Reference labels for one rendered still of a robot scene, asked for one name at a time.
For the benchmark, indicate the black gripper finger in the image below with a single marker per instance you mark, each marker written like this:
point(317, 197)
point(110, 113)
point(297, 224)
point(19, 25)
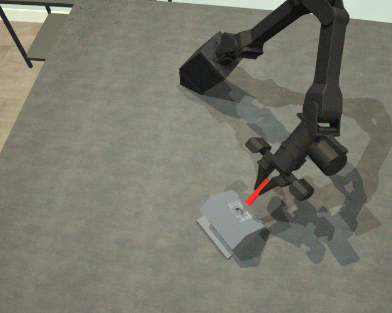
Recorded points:
point(271, 184)
point(263, 173)

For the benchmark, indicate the red rectangular peg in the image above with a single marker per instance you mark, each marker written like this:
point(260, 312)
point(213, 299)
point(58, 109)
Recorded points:
point(254, 195)

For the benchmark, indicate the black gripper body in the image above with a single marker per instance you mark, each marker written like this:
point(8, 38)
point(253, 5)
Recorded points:
point(286, 158)

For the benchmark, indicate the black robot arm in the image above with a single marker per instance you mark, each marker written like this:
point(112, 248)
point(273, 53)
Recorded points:
point(323, 100)

